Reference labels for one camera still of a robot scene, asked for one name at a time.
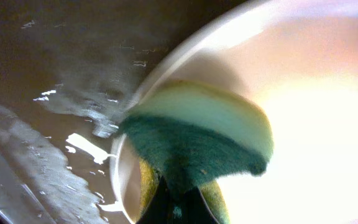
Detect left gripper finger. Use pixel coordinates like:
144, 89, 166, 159
136, 177, 219, 224

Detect green yellow sponge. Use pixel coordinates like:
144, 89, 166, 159
119, 80, 273, 223

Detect white plate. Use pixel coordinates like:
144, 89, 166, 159
109, 0, 358, 224

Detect brown serving tray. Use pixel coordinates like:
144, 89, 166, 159
0, 0, 248, 224

